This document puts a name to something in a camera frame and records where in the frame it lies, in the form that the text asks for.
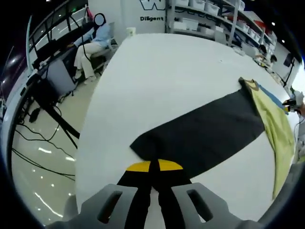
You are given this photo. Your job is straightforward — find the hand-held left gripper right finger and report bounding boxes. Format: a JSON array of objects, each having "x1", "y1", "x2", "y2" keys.
[{"x1": 152, "y1": 159, "x2": 233, "y2": 229}]

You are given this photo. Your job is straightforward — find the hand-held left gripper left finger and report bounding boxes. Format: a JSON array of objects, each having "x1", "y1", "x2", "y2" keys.
[{"x1": 78, "y1": 161, "x2": 154, "y2": 229}]

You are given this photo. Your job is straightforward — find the grey yellow blue garment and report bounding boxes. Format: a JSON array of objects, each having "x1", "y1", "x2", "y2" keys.
[{"x1": 130, "y1": 76, "x2": 296, "y2": 200}]

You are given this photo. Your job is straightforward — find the black screen on stand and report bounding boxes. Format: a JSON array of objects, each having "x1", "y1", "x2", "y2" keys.
[{"x1": 284, "y1": 53, "x2": 296, "y2": 82}]

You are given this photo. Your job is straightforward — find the dark cloth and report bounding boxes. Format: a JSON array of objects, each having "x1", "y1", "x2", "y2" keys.
[{"x1": 273, "y1": 162, "x2": 305, "y2": 215}]

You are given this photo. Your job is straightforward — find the round ceiling spotlights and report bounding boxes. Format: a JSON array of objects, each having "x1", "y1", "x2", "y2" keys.
[{"x1": 270, "y1": 21, "x2": 286, "y2": 44}]

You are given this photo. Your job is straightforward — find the black metal stand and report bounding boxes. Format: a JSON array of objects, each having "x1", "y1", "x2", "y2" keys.
[{"x1": 46, "y1": 104, "x2": 81, "y2": 150}]

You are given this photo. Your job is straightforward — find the grey metal shelving unit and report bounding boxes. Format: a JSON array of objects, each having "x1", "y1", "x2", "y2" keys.
[{"x1": 164, "y1": 0, "x2": 278, "y2": 55}]

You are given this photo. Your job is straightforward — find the row of white storage bins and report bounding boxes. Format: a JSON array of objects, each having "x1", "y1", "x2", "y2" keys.
[{"x1": 175, "y1": 0, "x2": 275, "y2": 48}]

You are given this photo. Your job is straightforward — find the black computer case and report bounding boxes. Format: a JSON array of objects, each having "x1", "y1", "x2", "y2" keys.
[{"x1": 33, "y1": 77, "x2": 60, "y2": 107}]

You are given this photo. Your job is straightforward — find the grey office desk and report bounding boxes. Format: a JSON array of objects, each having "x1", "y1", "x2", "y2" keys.
[{"x1": 30, "y1": 46, "x2": 78, "y2": 96}]

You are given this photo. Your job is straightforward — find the black floor cable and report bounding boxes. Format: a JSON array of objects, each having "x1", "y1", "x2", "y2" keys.
[{"x1": 11, "y1": 147, "x2": 76, "y2": 177}]

